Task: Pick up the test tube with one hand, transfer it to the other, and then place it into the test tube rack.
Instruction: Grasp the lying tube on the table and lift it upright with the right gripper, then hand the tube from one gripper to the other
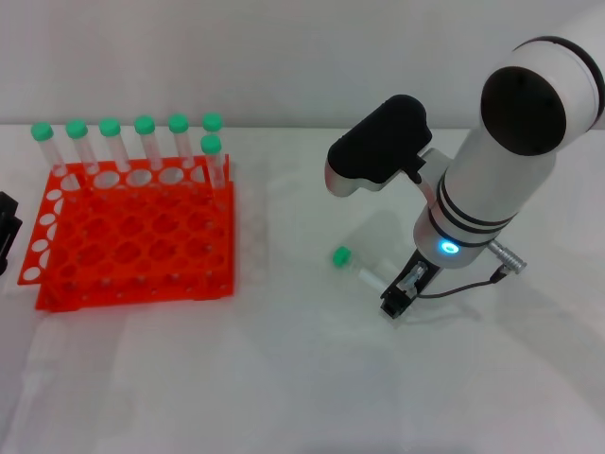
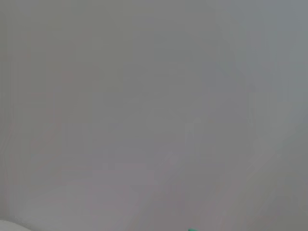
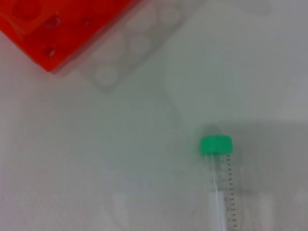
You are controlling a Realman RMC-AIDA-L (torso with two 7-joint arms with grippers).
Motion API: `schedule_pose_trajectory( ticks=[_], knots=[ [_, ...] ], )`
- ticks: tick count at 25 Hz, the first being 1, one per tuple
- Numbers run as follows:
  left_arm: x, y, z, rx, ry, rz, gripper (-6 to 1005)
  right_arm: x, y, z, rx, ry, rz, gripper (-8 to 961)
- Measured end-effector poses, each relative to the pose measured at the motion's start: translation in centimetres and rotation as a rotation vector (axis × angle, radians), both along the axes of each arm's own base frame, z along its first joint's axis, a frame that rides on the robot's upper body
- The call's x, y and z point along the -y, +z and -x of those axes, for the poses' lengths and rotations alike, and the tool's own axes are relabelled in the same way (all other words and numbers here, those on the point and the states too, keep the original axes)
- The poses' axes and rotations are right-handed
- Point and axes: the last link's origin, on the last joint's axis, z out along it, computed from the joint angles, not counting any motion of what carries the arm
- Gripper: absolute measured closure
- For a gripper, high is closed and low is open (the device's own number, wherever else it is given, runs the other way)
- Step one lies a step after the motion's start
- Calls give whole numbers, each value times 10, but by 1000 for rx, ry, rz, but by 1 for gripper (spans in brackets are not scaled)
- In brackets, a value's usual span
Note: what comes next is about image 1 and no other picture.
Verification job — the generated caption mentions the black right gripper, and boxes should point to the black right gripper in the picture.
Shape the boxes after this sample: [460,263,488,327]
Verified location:
[379,249,443,319]

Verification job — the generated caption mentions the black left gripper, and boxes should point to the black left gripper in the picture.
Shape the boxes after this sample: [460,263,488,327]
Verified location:
[0,191,24,281]

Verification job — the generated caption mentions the clear test tube green cap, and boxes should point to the clear test tube green cap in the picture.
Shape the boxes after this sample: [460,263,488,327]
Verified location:
[30,121,67,176]
[201,112,224,138]
[332,245,426,294]
[64,118,98,174]
[133,114,164,170]
[199,134,227,190]
[167,113,195,169]
[97,116,131,172]

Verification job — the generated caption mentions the orange plastic test tube rack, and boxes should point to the orange plastic test tube rack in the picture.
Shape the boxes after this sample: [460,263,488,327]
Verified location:
[16,153,236,313]

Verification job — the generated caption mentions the metal connector plug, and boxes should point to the metal connector plug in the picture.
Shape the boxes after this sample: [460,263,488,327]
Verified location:
[489,239,528,274]

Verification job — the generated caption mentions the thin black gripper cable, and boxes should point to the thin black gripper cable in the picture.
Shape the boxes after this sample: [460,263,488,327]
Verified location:
[414,271,510,300]

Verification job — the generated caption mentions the short black camera cable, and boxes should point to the short black camera cable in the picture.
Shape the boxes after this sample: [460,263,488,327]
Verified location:
[405,158,426,185]

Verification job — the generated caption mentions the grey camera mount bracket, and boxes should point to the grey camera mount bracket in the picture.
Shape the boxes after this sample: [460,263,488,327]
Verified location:
[418,147,453,209]

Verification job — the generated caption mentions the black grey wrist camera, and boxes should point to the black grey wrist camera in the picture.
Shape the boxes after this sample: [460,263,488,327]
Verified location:
[323,94,434,196]

